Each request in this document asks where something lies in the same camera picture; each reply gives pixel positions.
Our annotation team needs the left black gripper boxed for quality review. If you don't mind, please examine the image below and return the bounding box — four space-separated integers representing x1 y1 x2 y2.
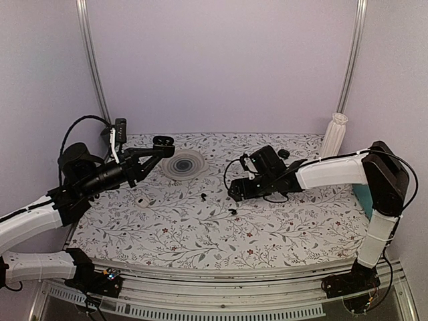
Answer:
80 147 163 198

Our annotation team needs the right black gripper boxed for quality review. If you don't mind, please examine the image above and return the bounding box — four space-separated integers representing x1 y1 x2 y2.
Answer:
229 173 276 202

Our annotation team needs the black earbud charging case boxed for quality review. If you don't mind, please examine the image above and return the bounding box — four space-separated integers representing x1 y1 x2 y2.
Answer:
152 135 175 158

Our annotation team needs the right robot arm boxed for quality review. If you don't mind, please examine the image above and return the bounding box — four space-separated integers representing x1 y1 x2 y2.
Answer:
226 141 417 292

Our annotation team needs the white case near left arm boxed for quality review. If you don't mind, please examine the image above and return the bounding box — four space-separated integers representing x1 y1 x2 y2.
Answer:
136 197 150 209

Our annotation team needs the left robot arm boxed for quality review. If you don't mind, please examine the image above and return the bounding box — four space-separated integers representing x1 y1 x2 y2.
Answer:
1 136 175 290

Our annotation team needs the small black case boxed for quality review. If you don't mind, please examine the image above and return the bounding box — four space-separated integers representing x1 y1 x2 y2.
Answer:
278 149 290 160

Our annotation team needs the swirl patterned bowl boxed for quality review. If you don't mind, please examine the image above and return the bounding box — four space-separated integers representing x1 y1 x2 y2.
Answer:
161 149 209 181

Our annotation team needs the floral tablecloth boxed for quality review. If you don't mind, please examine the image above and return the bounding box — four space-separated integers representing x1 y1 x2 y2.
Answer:
70 133 368 270

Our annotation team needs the white ribbed vase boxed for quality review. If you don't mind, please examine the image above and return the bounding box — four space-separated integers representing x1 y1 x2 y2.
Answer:
319 112 348 158

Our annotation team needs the teal cup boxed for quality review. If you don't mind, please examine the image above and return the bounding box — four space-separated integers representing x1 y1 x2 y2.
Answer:
352 184 372 220

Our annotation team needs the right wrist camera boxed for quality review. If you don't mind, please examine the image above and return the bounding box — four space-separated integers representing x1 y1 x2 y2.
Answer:
239 153 255 175

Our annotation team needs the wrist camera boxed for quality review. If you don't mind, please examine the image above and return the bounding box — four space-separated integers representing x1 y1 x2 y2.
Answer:
114 118 127 144
239 153 255 175

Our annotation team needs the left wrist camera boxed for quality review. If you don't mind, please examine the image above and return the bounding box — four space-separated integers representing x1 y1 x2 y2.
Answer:
114 118 127 144

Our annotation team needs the left camera cable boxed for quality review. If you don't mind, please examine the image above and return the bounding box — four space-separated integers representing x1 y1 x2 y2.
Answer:
58 115 116 188

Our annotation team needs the camera cable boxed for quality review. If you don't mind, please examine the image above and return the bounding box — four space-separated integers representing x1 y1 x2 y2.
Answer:
58 115 116 188
223 150 419 205

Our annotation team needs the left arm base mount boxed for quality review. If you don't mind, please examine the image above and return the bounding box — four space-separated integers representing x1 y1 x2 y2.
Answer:
64 269 124 298

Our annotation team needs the front aluminium rail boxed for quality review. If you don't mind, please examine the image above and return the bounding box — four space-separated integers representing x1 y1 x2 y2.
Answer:
29 259 419 320

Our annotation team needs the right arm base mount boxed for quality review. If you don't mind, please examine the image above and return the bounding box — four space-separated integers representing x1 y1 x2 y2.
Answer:
321 269 381 314

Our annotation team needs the left aluminium post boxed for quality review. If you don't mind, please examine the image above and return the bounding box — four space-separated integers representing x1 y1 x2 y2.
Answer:
76 0 111 122

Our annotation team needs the aluminium post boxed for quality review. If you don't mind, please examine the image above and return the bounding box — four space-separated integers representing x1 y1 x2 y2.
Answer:
76 0 111 122
336 0 368 114

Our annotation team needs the right camera cable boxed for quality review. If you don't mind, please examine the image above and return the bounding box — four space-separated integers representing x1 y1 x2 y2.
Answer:
223 150 419 205

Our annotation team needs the right aluminium post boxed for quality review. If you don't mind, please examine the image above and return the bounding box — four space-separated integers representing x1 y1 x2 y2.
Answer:
336 0 368 114

